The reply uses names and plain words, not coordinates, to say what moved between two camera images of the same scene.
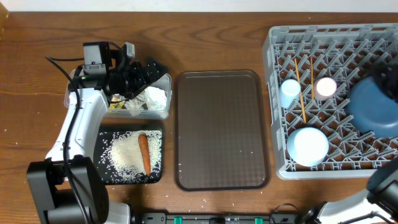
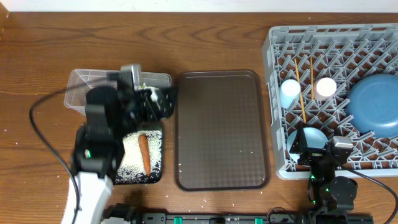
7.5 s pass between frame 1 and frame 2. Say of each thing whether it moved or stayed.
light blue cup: stayed
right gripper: moved
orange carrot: stayed
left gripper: moved
